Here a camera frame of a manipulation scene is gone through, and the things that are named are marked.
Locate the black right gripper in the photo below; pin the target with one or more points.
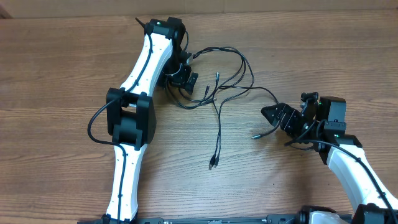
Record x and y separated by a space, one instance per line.
282 109

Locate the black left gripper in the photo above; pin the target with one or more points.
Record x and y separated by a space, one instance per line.
184 78

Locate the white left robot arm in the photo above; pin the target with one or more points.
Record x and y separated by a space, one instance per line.
130 111

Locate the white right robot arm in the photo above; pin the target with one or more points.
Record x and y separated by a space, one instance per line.
321 125

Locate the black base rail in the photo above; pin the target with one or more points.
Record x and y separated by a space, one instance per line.
269 219

